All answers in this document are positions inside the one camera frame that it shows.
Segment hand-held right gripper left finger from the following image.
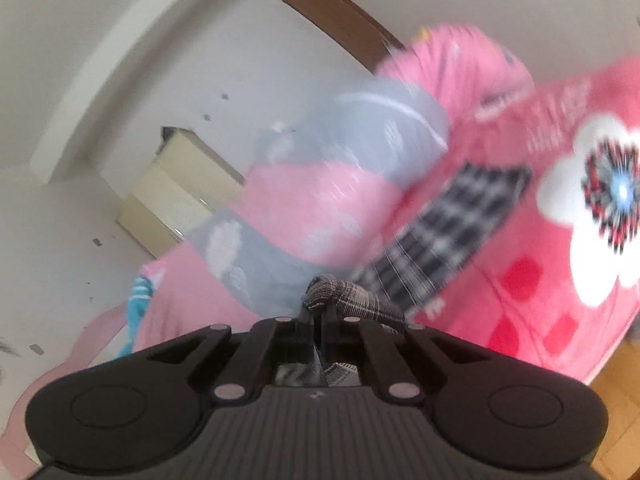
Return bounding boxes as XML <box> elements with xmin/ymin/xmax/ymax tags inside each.
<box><xmin>145</xmin><ymin>316</ymin><xmax>321</xmax><ymax>406</ymax></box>

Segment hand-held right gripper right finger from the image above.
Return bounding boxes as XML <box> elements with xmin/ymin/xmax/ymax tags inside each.
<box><xmin>322</xmin><ymin>316</ymin><xmax>491</xmax><ymax>406</ymax></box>

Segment black white plaid pants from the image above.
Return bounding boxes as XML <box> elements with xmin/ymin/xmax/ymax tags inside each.
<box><xmin>272</xmin><ymin>162</ymin><xmax>533</xmax><ymax>388</ymax></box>

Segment pink grey floral quilt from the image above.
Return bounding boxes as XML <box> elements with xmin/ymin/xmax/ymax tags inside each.
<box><xmin>145</xmin><ymin>77</ymin><xmax>451</xmax><ymax>356</ymax></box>

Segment teal cartoon print cloth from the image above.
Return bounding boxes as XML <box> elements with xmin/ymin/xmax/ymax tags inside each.
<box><xmin>125</xmin><ymin>265</ymin><xmax>166</xmax><ymax>356</ymax></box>

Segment beige cabinet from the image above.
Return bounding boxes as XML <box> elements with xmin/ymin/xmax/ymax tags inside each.
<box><xmin>117</xmin><ymin>126</ymin><xmax>247</xmax><ymax>257</ymax></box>

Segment pink fleece flower blanket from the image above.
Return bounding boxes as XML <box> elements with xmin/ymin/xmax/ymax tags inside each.
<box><xmin>410</xmin><ymin>57</ymin><xmax>640</xmax><ymax>386</ymax></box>

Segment brown wooden door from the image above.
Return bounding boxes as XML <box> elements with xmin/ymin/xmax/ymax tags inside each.
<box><xmin>279</xmin><ymin>0</ymin><xmax>406</xmax><ymax>72</ymax></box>

